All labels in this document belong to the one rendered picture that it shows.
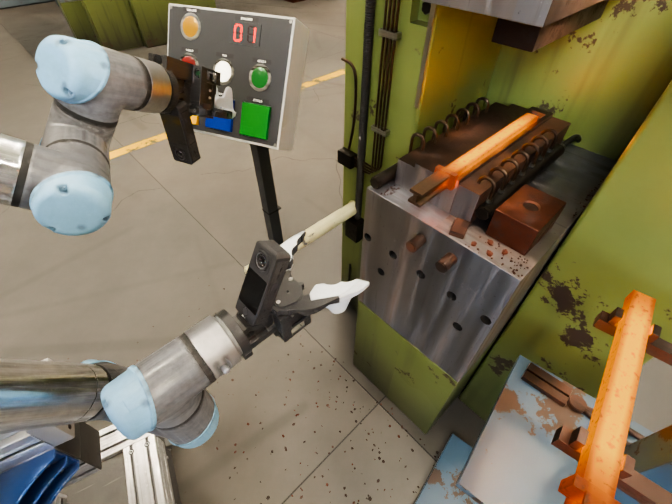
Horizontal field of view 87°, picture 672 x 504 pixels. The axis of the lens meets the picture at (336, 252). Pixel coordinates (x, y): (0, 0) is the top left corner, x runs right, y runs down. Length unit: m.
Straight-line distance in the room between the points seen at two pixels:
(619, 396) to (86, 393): 0.65
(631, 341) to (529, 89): 0.75
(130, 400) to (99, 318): 1.53
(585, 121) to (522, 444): 0.79
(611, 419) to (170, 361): 0.52
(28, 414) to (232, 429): 1.06
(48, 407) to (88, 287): 1.65
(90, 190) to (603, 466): 0.63
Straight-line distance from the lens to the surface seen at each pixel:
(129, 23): 5.37
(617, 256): 0.87
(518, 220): 0.72
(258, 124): 0.91
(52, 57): 0.58
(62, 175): 0.49
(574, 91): 1.14
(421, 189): 0.68
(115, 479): 1.38
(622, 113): 1.12
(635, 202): 0.81
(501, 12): 0.64
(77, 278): 2.24
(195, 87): 0.71
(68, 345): 1.98
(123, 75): 0.59
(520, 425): 0.81
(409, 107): 0.94
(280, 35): 0.92
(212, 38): 1.01
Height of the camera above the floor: 1.41
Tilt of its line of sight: 47 degrees down
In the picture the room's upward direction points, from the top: straight up
